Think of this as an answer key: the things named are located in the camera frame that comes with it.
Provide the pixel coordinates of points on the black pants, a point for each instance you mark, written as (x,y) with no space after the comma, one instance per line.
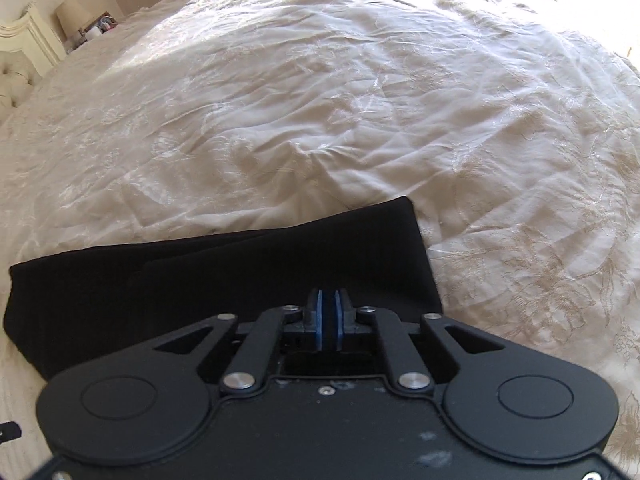
(200,270)

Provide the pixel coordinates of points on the bedside table clutter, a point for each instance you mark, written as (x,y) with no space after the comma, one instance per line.
(97,25)

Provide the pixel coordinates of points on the cream tufted headboard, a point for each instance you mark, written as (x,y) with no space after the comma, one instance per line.
(20,60)

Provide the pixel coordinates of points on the cream embroidered bedspread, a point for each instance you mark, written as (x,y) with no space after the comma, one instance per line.
(320,85)

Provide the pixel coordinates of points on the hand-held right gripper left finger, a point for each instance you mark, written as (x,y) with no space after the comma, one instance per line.
(316,317)

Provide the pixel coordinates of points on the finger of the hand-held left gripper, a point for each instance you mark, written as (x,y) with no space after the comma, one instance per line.
(9,432)

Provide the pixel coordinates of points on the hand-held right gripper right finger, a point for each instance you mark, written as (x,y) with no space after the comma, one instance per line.
(339,317)

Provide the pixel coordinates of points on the cream table lamp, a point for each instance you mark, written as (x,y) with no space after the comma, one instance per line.
(71,16)

